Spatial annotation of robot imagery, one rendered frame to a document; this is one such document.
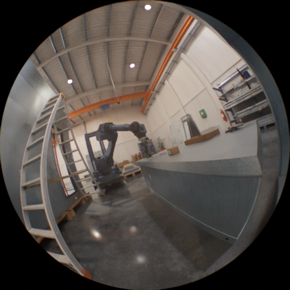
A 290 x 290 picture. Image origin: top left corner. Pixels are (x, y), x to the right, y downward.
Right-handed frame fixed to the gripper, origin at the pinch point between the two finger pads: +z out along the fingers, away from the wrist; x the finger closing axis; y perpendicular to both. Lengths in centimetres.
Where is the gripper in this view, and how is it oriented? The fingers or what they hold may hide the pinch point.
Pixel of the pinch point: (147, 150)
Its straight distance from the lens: 132.7
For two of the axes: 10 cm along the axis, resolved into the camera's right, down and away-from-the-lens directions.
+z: 3.4, 9.4, -0.6
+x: 4.3, -2.2, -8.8
